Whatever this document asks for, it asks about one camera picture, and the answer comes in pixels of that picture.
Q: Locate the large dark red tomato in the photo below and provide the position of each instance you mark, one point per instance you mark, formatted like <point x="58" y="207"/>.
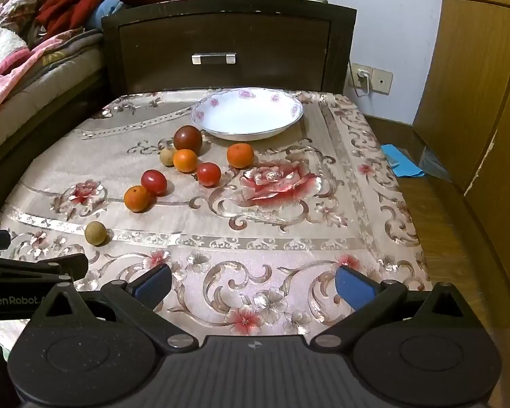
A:
<point x="188" y="138"/>

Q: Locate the dark wooden drawer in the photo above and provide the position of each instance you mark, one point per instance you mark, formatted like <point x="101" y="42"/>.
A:
<point x="272" y="42"/>

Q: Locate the blue cloth on floor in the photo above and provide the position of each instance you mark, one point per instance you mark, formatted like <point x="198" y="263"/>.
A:
<point x="408" y="163"/>

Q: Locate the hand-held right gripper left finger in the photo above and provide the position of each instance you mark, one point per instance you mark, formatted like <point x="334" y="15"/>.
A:
<point x="153" y="284"/>

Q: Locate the floral beige tablecloth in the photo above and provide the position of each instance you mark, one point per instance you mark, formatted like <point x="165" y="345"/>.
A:
<point x="280" y="229"/>

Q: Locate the wooden wardrobe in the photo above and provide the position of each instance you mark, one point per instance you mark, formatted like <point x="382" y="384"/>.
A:
<point x="471" y="93"/>

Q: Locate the brown longan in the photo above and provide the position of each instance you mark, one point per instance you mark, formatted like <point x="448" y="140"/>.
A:
<point x="166" y="157"/>
<point x="95" y="233"/>

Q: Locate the white fleece blanket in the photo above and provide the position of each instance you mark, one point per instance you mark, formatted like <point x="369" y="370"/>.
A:
<point x="0" y="49"/>

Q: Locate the dark wooden bed frame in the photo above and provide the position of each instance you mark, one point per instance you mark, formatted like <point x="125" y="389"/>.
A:
<point x="46" y="136"/>

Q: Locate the dark wooden nightstand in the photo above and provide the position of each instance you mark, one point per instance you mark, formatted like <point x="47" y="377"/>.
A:
<point x="110" y="51"/>

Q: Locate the bed with blankets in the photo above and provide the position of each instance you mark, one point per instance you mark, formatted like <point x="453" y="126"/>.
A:
<point x="63" y="66"/>

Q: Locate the orange tangerine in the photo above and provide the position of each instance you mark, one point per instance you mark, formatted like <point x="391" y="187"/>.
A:
<point x="240" y="155"/>
<point x="185" y="161"/>
<point x="137" y="199"/>

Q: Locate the white floral plate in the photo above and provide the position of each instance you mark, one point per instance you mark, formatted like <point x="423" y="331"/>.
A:
<point x="246" y="114"/>

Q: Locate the beige wall socket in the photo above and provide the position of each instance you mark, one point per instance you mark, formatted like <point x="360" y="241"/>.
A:
<point x="382" y="80"/>

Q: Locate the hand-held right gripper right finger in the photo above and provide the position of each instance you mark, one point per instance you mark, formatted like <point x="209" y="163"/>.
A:
<point x="352" y="284"/>

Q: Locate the small red tomato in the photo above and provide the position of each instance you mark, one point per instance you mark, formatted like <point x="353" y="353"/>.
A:
<point x="154" y="182"/>
<point x="208" y="174"/>

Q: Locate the red cloth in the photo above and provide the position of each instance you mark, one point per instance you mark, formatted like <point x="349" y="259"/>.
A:
<point x="76" y="0"/>

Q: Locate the pink blanket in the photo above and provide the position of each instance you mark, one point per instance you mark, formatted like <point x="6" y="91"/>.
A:
<point x="8" y="89"/>

